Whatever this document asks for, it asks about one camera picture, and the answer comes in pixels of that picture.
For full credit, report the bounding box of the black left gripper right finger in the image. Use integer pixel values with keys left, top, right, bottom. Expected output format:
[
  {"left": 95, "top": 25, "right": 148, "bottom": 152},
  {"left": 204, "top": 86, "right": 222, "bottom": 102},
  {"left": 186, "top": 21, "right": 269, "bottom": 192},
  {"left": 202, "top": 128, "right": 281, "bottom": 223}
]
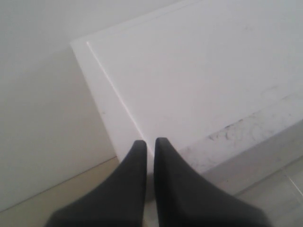
[{"left": 153, "top": 138, "right": 267, "bottom": 227}]

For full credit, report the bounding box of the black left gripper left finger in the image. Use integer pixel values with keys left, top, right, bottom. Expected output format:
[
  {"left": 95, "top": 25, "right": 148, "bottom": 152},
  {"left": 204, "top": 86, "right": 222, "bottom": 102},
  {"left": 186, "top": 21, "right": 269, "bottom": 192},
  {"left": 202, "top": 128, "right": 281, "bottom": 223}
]
[{"left": 46, "top": 140, "right": 147, "bottom": 227}]

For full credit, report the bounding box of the white plastic drawer cabinet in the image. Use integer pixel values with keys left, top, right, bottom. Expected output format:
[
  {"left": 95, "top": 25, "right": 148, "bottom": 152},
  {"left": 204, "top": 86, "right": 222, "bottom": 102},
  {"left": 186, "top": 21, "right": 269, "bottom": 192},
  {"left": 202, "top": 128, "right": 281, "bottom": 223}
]
[{"left": 71, "top": 0, "right": 303, "bottom": 193}]

